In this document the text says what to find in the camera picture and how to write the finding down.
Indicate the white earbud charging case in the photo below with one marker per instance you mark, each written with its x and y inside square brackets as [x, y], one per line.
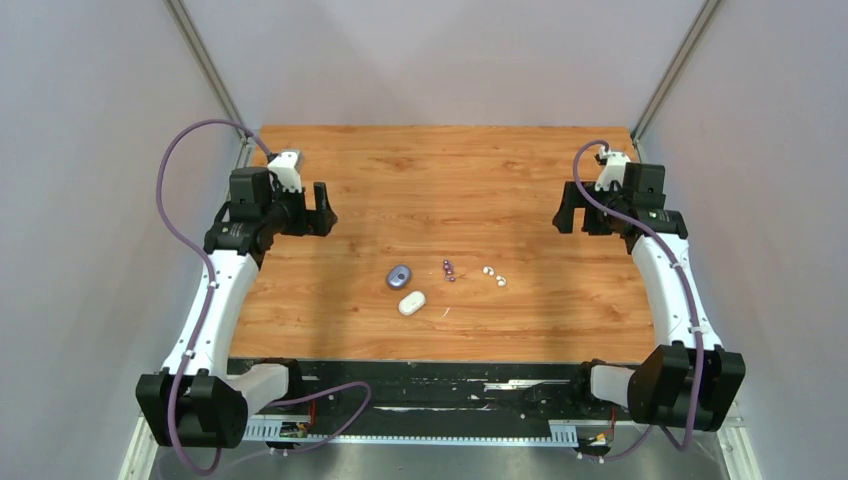
[412, 303]

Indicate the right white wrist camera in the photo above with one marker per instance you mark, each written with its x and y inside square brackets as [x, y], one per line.
[614, 164]

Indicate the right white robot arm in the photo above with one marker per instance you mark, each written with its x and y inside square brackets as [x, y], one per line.
[689, 380]

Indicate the blue-grey earbud case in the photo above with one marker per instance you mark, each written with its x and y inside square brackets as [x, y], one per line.
[398, 277]

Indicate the left aluminium frame post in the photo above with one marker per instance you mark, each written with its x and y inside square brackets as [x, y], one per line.
[193, 40]

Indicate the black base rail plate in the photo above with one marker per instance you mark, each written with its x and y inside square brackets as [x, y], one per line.
[444, 399]

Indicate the right aluminium frame post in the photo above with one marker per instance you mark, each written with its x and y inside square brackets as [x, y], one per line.
[699, 26]

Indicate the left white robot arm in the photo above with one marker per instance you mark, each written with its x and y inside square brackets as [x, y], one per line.
[192, 400]

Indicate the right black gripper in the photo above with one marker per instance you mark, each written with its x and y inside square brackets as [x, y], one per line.
[564, 217]

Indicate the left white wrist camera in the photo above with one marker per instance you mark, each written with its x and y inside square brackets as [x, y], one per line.
[286, 165]

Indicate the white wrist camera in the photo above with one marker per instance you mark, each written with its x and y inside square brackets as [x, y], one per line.
[286, 165]
[614, 164]

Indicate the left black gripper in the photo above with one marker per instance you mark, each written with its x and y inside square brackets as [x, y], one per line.
[316, 222]

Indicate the aluminium frame post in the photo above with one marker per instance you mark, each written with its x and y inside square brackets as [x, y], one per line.
[193, 40]
[699, 26]

